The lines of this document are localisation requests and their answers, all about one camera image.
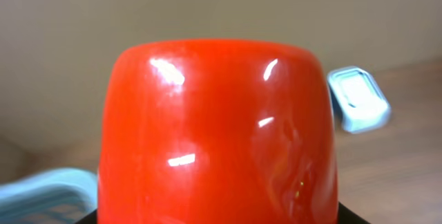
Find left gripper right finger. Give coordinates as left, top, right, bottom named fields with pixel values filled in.
left=337, top=203, right=369, bottom=224

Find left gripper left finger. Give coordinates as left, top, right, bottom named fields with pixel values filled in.
left=75, top=211, right=97, bottom=224

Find red yellow sauce bottle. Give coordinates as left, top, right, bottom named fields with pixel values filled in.
left=97, top=40, right=338, bottom=223

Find white barcode scanner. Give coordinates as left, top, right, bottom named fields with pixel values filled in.
left=327, top=66, right=392, bottom=133

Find grey plastic mesh basket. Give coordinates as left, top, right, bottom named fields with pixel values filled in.
left=1, top=167, right=97, bottom=224

